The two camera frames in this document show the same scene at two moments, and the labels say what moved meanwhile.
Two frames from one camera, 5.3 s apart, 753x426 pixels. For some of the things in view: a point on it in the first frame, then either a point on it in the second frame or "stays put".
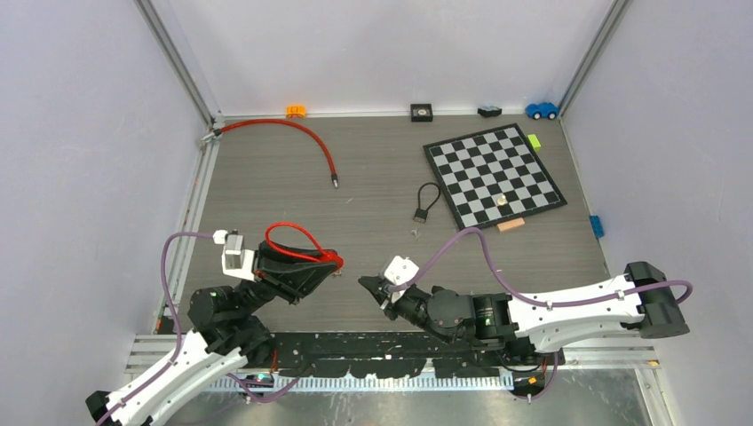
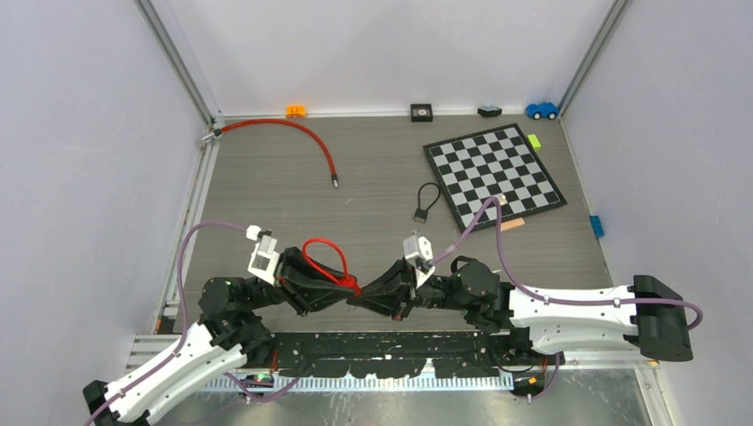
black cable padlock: x=421 y=214 stays put
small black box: x=421 y=113 stays put
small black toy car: x=489 y=111 stays put
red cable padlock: x=328 y=257 → x=344 y=280
